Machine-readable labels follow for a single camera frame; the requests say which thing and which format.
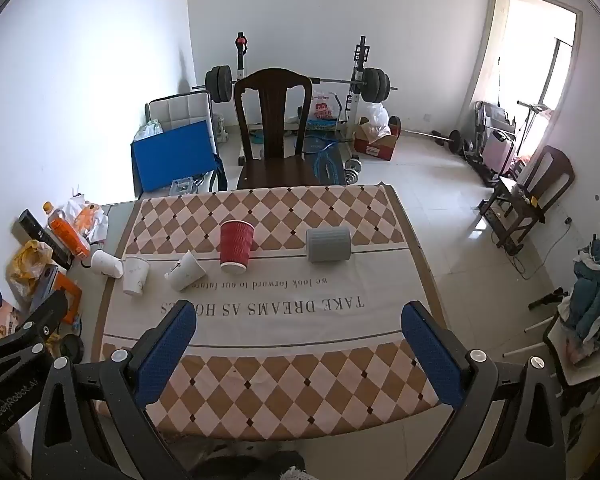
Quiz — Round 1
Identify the white chair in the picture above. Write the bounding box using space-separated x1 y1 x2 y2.
525 305 600 402

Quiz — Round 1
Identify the black tool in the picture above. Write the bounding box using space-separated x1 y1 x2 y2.
528 287 566 311

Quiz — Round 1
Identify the grey ribbed cup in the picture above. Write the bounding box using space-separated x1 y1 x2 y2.
306 227 352 264

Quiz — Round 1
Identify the orange box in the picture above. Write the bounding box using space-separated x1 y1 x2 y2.
40 265 84 326

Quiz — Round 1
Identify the black barbell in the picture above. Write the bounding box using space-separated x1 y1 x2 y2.
192 65 399 104

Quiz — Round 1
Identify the red ribbed paper cup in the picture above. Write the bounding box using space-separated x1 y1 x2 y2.
220 220 256 275

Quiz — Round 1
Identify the red and white plastic bag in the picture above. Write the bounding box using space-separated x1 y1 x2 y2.
307 91 342 124

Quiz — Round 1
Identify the dark wooden side chair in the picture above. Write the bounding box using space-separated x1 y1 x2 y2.
480 146 576 256

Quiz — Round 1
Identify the orange bottle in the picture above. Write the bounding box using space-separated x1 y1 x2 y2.
42 202 91 259

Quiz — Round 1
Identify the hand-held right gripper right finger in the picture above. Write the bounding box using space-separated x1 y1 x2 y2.
401 301 568 480

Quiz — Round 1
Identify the blue board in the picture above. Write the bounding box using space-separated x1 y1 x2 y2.
131 120 221 194

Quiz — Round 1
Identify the orange snack packet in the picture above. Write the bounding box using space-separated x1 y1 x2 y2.
0 300 27 342

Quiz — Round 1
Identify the checkered printed tablecloth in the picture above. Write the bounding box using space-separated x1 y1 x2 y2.
92 185 441 442

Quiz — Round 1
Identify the long black box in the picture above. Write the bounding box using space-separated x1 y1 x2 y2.
11 210 76 269

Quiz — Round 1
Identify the black round lid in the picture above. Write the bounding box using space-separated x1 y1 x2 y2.
57 332 86 362

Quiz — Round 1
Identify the metal weight rack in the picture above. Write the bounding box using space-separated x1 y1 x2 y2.
232 32 374 137

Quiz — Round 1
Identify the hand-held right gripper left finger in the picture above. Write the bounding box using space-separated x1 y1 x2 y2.
30 300 198 480

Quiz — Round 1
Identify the white paper cup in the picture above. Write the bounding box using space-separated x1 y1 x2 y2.
165 250 207 292
122 256 151 297
90 249 125 278

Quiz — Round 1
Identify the red cardboard box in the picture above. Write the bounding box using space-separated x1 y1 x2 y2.
354 116 402 161

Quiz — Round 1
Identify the clear plastic bag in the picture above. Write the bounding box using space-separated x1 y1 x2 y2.
134 119 164 142

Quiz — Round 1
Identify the black floor cable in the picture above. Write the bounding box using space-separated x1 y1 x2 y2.
511 217 574 281

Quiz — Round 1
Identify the pink suitcase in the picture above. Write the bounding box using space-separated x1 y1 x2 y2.
484 129 516 174

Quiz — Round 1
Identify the pile of clothes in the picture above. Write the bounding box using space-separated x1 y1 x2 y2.
560 237 600 357

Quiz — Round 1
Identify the small floor barbell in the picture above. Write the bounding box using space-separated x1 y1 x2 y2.
401 129 464 154

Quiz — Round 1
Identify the white and orange plastic bag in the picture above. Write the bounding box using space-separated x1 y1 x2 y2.
67 195 110 247

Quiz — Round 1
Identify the yellow plastic bag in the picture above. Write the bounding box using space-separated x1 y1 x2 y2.
6 240 54 306

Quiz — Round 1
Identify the grey metal rack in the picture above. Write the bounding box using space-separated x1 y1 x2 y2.
474 101 519 162

